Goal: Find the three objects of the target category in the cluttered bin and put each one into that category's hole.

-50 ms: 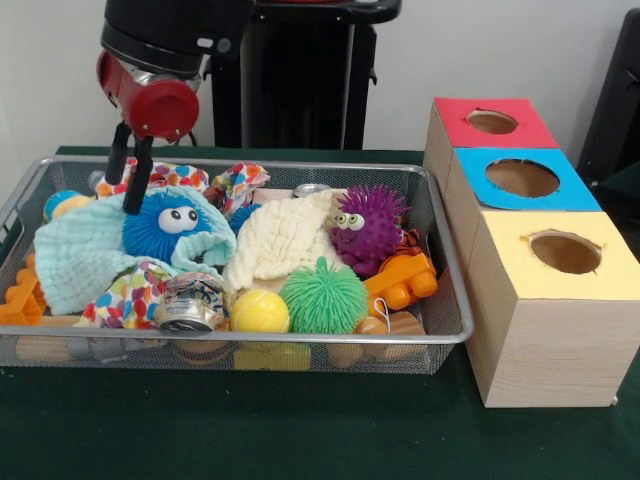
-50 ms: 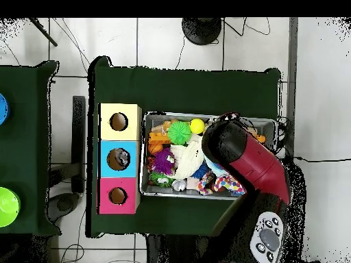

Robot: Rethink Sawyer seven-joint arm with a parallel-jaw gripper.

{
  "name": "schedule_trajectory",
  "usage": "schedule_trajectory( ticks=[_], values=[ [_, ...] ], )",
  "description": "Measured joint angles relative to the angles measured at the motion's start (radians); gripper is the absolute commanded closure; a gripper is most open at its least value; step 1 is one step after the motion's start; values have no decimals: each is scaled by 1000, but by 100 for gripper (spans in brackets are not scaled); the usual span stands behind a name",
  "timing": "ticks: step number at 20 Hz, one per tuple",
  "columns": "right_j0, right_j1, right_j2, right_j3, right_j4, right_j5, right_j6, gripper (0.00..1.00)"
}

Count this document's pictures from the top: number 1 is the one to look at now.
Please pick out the blue spiky rubber ball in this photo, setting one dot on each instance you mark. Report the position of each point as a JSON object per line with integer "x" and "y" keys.
{"x": 160, "y": 228}
{"x": 242, "y": 215}

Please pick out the wooden box with three holes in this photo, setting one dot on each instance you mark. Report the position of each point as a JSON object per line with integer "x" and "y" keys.
{"x": 560, "y": 330}

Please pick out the dark green table cloth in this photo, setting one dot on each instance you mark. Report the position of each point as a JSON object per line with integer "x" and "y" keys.
{"x": 300, "y": 430}

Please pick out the purple spiky ball with eyes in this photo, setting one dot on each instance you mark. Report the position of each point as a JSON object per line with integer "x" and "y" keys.
{"x": 372, "y": 230}

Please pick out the green spiky rubber ball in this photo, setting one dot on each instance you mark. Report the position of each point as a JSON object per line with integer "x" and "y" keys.
{"x": 323, "y": 297}

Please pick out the cream white cloth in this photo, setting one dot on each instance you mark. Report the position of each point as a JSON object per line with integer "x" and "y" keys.
{"x": 280, "y": 240}

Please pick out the black panel stand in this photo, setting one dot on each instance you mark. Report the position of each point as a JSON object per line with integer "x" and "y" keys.
{"x": 615, "y": 90}

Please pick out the mint green cloth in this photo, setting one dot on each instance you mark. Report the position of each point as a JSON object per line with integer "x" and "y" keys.
{"x": 85, "y": 250}

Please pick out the shallow clear mesh bin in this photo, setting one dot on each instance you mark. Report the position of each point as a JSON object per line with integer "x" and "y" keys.
{"x": 445, "y": 320}

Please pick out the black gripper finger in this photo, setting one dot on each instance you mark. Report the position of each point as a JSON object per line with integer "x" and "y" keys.
{"x": 138, "y": 175}
{"x": 118, "y": 152}

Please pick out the small orange plastic toy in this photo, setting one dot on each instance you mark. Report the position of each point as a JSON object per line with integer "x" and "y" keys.
{"x": 24, "y": 300}

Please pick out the silver crushed can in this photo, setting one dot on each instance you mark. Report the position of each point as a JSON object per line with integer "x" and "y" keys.
{"x": 190, "y": 305}

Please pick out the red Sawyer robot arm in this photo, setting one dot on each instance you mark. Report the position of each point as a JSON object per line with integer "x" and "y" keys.
{"x": 175, "y": 30}

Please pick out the large colourful dotted cloth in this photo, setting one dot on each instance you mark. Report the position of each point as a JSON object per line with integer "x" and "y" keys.
{"x": 175, "y": 178}

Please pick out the small blue yellow ball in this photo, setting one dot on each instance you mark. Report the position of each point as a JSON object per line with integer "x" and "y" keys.
{"x": 70, "y": 205}

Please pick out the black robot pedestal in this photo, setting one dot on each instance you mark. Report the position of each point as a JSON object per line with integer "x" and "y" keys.
{"x": 300, "y": 80}

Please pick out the orange toy building block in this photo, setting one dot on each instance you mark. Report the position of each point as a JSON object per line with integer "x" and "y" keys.
{"x": 402, "y": 280}

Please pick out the small colourful dotted cloth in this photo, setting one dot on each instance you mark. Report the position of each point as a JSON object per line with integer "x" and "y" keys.
{"x": 120, "y": 300}

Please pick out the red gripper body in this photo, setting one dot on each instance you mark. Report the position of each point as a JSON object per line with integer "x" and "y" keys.
{"x": 155, "y": 100}

